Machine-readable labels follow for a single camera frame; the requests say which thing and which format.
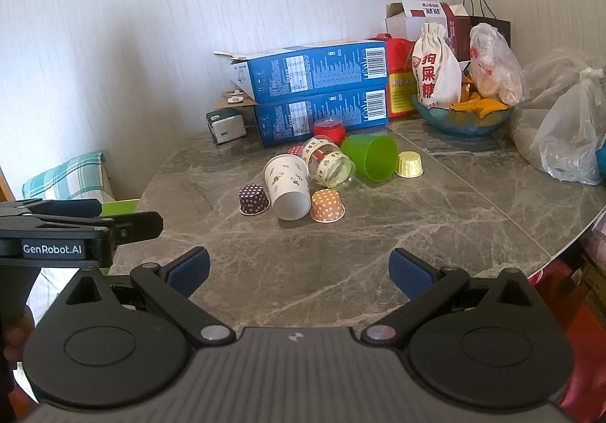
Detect red and yellow box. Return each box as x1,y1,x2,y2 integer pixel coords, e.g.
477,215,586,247
384,37,420,116

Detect black paper bag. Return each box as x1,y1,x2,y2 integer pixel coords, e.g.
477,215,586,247
462,0,512,50

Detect translucent plastic bag blue contents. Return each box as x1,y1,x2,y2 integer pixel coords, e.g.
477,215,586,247
529,67,606,187

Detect white plastic bag red print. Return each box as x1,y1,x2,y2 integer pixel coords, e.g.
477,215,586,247
468,23,529,107

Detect purple dotted paper baking cup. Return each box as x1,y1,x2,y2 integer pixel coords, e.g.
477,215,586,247
238,184,272,216

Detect green chair seat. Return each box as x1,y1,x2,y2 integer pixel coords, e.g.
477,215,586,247
98,198,141,219

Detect red plastic cup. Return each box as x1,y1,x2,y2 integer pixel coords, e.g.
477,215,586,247
313,118,345,144

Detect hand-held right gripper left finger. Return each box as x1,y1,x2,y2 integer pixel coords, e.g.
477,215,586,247
47,247,236,350

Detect white cloth drawstring bag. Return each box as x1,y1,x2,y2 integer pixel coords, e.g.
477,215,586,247
411,23,462,110

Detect green plastic cup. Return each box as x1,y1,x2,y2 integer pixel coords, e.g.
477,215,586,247
341,134,399,182

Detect blue cardboard box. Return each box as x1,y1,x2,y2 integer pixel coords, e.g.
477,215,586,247
212,88,390,148

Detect yellow paper baking cup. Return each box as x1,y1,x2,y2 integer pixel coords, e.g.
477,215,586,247
396,151,424,178

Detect dark red box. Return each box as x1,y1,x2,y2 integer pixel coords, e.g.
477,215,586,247
445,2,474,62

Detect blue glass bowl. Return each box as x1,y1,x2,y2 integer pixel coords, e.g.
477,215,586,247
411,94,514,138

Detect clear plastic cup printed band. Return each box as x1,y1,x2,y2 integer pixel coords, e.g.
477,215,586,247
300,137,357,189

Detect plaid cushion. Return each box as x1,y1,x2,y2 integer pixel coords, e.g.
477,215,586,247
21,151,115,204

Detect red cloth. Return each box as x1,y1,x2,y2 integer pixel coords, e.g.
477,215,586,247
525,215,606,423

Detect orange dotted paper baking cup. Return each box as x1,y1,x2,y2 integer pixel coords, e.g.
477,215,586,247
310,189,346,223

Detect white paper cup green print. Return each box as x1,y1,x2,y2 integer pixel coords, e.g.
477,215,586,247
264,154,312,221

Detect yellow snack wrappers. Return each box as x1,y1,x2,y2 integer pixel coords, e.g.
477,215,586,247
450,81,509,114

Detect small grey white device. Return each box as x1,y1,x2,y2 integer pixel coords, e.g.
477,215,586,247
206,111,247,145

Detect blue cardboard box torn flap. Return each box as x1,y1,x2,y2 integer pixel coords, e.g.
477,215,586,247
212,40,389,104

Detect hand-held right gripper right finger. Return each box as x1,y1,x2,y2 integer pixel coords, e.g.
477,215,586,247
362,249,546,350

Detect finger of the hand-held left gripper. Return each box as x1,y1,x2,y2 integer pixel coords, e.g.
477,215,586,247
0,198,103,219
101,211,164,246

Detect open white cardboard box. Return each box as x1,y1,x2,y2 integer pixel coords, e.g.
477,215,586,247
384,0,455,43

